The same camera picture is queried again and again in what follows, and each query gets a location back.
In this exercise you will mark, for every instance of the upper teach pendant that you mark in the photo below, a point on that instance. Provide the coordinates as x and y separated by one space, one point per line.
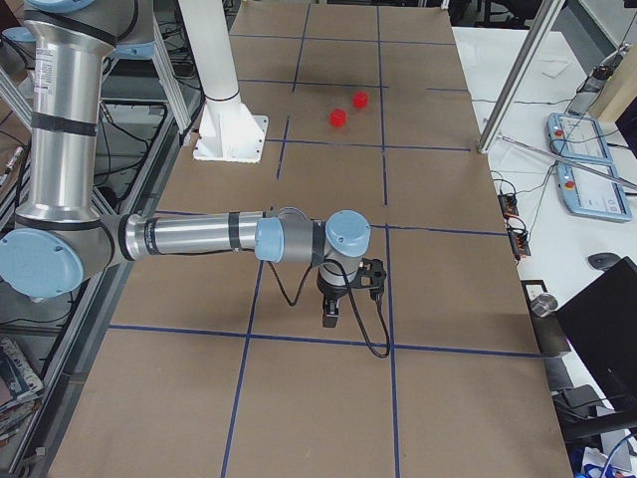
577 138

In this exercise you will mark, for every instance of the white camera pole with base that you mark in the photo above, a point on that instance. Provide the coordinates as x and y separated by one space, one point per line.
228 131

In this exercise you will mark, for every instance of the upper orange connector board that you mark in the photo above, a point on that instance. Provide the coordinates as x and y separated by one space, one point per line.
509 205

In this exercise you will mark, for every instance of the red block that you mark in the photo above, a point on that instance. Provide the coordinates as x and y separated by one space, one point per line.
338 118
360 100

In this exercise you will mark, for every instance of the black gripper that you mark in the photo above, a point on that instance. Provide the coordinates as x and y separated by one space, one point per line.
328 293

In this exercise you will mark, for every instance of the orange connector board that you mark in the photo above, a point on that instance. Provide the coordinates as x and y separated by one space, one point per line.
509 205
519 240

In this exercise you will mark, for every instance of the teach pendant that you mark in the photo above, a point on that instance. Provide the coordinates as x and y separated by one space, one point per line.
590 195
577 138

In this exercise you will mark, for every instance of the lower teach pendant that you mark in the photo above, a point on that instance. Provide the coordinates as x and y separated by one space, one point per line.
590 195

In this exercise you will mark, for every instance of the silver metal cup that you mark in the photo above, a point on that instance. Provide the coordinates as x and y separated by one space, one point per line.
543 305

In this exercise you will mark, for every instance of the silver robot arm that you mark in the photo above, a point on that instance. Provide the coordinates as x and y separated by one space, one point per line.
59 240

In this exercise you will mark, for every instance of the lower orange connector board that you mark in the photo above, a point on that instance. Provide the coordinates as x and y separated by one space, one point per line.
519 240

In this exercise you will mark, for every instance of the aluminium frame post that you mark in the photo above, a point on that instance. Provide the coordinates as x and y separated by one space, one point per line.
546 16

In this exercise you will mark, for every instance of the black computer mouse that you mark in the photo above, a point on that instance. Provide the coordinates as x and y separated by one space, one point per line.
603 261

